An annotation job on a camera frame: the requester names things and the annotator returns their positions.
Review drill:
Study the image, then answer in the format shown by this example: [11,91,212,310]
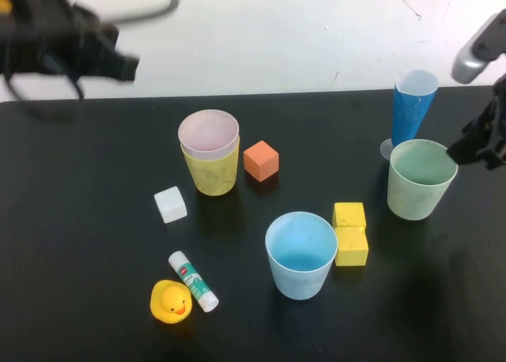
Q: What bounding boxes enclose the yellow rubber duck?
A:
[149,279,194,323]

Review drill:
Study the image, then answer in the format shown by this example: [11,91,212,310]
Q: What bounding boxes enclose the orange cube block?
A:
[243,140,280,183]

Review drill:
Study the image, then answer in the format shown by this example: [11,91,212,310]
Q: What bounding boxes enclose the yellow plastic cup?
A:
[180,134,241,198]

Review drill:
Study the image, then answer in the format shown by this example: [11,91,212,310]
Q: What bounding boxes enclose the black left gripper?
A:
[27,0,141,83]

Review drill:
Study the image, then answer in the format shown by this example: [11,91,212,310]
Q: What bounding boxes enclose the blue paper cone clear base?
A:
[379,69,439,162]

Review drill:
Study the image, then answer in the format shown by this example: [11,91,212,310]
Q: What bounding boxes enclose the pink plastic cup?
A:
[177,108,240,164]

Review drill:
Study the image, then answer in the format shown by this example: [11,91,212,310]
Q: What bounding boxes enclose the white green glue stick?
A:
[168,250,220,313]

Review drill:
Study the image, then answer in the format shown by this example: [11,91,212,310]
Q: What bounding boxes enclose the blue plastic cup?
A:
[264,210,339,300]

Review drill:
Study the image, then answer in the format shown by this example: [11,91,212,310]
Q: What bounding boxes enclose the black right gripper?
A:
[446,72,506,171]

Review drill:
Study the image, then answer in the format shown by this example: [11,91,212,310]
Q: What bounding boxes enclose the white cube block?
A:
[153,185,188,224]

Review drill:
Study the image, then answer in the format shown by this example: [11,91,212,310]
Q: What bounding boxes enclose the yellow cube block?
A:
[334,225,370,266]
[331,202,367,229]

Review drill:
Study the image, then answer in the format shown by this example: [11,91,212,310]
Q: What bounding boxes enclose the green plastic cup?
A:
[387,138,459,222]

